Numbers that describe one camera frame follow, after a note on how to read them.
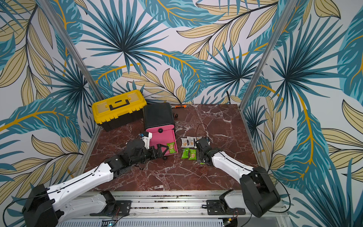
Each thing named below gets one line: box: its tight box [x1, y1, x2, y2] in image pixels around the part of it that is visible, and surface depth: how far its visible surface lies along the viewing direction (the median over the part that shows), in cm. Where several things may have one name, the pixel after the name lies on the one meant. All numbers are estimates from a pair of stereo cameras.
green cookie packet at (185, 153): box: [181, 147, 190, 159], surface depth 94 cm
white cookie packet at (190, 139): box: [187, 136, 196, 148], surface depth 99 cm
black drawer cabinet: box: [142, 102, 176, 138], surface depth 94 cm
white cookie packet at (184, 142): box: [180, 137, 189, 148], surface depth 99 cm
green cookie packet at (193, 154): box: [188, 148, 198, 161], surface depth 94 cm
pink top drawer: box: [145, 124, 175, 133], surface depth 88 cm
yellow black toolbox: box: [91, 89, 148, 132], surface depth 99 cm
